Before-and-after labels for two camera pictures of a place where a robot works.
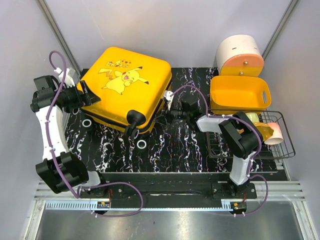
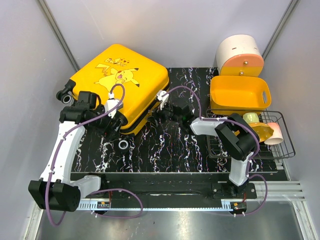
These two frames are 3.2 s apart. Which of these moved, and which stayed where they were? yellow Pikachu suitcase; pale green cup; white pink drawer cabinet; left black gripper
Moved: left black gripper
Stayed: pale green cup; yellow Pikachu suitcase; white pink drawer cabinet
